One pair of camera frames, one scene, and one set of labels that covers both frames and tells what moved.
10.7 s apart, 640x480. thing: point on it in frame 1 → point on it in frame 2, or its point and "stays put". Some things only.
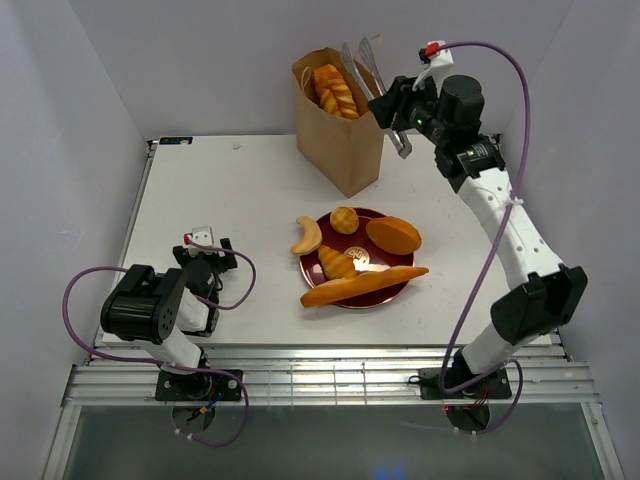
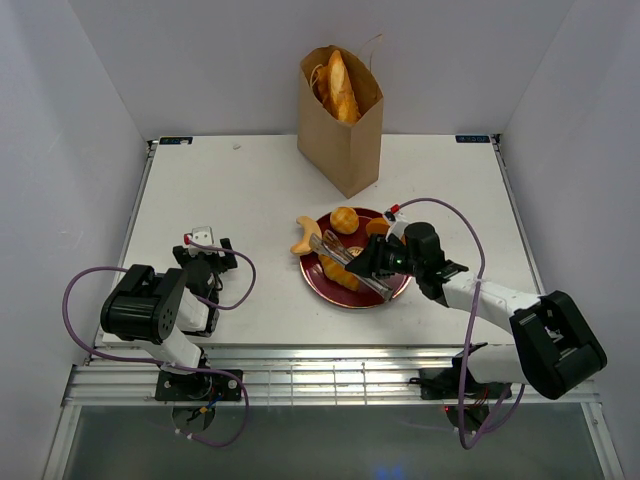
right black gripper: x=398 y=97 → x=371 y=260
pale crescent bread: x=312 y=235 stays put
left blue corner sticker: x=176 y=140 stays put
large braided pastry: x=334 y=94 stays put
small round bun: x=344 y=220 stays put
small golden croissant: x=336 y=264 stays put
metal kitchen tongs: x=401 y=143 → x=334 y=248
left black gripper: x=224 y=262 stays put
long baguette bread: x=363 y=284 → x=341 y=98
